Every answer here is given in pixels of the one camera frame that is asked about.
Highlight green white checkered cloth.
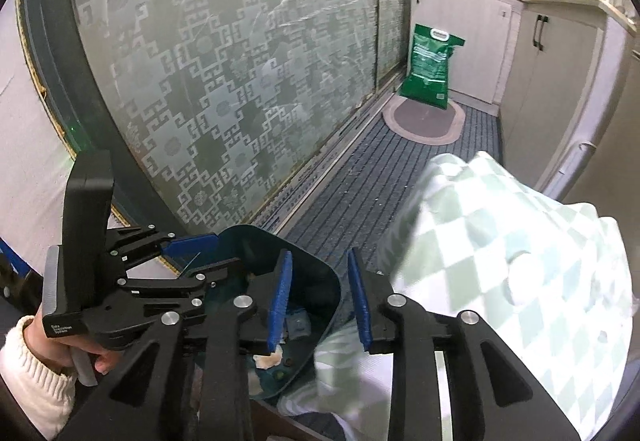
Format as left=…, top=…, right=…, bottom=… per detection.
left=276, top=150, right=637, bottom=441

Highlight white knit sleeve forearm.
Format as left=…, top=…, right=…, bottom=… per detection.
left=1, top=315, right=77, bottom=440

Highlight white kitchen cabinets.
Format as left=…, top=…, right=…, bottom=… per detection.
left=410, top=0, right=637, bottom=200

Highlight left hand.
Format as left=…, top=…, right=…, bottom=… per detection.
left=23, top=310, right=122, bottom=375

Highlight dark blue striped floor mat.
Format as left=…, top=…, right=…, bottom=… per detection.
left=266, top=94, right=502, bottom=270

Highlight patterned frosted sliding door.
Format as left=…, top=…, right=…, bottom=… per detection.
left=16, top=0, right=408, bottom=234

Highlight oval grey pink mat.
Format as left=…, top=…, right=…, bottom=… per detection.
left=383, top=94, right=465, bottom=146

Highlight green rice bag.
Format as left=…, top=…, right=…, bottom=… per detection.
left=399, top=24, right=465, bottom=110

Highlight beige refrigerator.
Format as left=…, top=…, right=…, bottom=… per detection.
left=537, top=18, right=639, bottom=234

